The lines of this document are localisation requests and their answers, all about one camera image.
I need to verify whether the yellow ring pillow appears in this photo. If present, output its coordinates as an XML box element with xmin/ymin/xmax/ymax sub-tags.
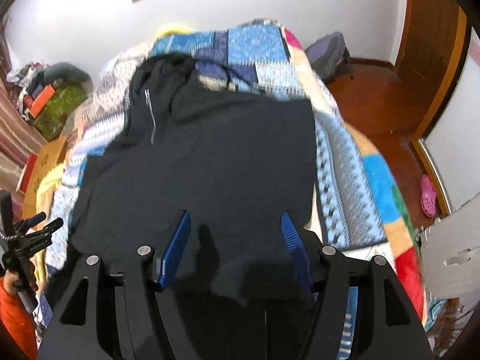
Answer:
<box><xmin>157</xmin><ymin>27</ymin><xmax>194</xmax><ymax>39</ymax></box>

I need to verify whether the orange sleeved forearm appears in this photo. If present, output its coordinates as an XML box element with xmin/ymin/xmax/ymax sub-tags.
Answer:
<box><xmin>1</xmin><ymin>273</ymin><xmax>38</xmax><ymax>359</ymax></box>

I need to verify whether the purple grey backpack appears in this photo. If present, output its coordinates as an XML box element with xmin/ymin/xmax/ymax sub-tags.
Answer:
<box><xmin>304</xmin><ymin>32</ymin><xmax>353</xmax><ymax>83</ymax></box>

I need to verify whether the black zip hoodie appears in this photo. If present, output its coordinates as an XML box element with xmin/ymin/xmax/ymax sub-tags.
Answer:
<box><xmin>48</xmin><ymin>53</ymin><xmax>318</xmax><ymax>360</ymax></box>

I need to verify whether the pink croc shoe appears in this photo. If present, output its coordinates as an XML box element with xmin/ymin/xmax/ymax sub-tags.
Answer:
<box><xmin>420</xmin><ymin>174</ymin><xmax>437</xmax><ymax>218</ymax></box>

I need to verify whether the grey stuffed pillow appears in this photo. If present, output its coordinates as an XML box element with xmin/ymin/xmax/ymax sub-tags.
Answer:
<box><xmin>42</xmin><ymin>62</ymin><xmax>90</xmax><ymax>85</ymax></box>

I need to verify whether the patchwork blue bed quilt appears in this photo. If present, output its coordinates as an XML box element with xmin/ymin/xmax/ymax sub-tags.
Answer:
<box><xmin>33</xmin><ymin>20</ymin><xmax>429</xmax><ymax>360</ymax></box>

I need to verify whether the brown wooden door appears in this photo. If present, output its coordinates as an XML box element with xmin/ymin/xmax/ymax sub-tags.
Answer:
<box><xmin>395</xmin><ymin>0</ymin><xmax>470</xmax><ymax>140</ymax></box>

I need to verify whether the striped pink curtain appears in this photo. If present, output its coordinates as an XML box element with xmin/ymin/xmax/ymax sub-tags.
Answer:
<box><xmin>0</xmin><ymin>25</ymin><xmax>48</xmax><ymax>192</ymax></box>

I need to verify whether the orange flat box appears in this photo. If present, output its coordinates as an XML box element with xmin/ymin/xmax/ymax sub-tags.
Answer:
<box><xmin>29</xmin><ymin>85</ymin><xmax>55</xmax><ymax>118</ymax></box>

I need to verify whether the white cardboard box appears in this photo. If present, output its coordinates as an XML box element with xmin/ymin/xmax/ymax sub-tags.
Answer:
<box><xmin>421</xmin><ymin>197</ymin><xmax>479</xmax><ymax>299</ymax></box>

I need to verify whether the green patterned storage box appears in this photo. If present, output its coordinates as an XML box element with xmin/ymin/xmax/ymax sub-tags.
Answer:
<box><xmin>33</xmin><ymin>83</ymin><xmax>86</xmax><ymax>141</ymax></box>

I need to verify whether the person left hand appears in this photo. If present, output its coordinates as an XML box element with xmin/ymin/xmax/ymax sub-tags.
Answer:
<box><xmin>2</xmin><ymin>262</ymin><xmax>38</xmax><ymax>297</ymax></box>

